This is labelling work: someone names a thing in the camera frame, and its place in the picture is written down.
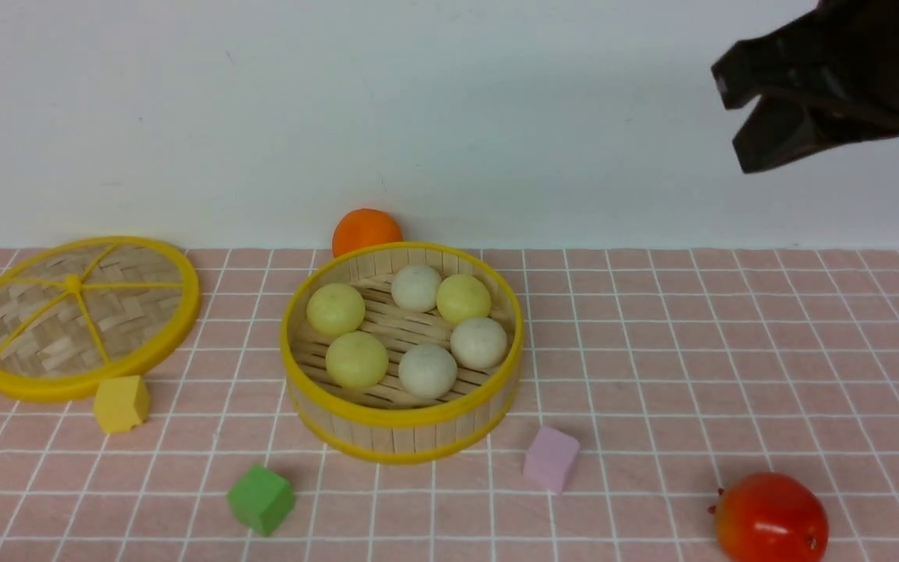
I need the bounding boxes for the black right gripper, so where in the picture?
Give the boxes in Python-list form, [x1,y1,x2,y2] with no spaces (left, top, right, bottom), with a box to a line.
[711,1,899,174]

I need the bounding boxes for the yellow bun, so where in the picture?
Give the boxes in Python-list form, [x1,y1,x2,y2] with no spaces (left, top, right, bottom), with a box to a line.
[436,273,492,325]
[304,283,365,338]

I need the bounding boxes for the white bun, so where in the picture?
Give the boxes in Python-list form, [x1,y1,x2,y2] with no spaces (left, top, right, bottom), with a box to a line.
[449,317,510,371]
[397,343,459,400]
[390,265,442,313]

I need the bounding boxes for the white bun front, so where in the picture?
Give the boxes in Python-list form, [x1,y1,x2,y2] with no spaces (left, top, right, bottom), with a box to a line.
[397,343,459,400]

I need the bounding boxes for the yellow bun back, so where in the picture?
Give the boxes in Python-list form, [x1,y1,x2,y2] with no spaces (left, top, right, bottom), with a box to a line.
[304,283,365,338]

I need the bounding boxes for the pale green bun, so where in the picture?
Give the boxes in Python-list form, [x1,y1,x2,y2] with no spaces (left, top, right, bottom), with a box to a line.
[325,331,389,390]

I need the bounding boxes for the bamboo steamer tray yellow rim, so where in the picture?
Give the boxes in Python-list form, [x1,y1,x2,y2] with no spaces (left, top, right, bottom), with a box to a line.
[279,242,525,464]

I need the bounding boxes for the yellow bamboo steamer lid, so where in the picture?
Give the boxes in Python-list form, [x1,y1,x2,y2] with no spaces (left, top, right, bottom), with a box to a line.
[0,236,202,403]

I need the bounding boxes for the pink checkered tablecloth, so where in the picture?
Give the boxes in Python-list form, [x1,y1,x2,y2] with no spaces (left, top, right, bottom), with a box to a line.
[0,249,899,561]

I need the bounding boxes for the red pomegranate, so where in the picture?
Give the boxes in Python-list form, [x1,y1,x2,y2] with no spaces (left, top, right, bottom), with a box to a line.
[707,471,829,561]

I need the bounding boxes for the pink foam cube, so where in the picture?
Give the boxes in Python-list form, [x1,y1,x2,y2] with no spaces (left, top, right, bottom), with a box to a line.
[522,425,581,494]

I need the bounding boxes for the orange fruit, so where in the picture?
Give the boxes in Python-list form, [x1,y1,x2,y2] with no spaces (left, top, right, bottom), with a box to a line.
[332,208,403,258]

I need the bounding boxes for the green foam cube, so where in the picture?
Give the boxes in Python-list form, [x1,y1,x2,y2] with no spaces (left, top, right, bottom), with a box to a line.
[227,464,296,537]

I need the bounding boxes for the yellow foam cube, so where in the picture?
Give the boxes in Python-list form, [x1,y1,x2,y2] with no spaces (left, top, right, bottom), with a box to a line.
[93,375,152,435]

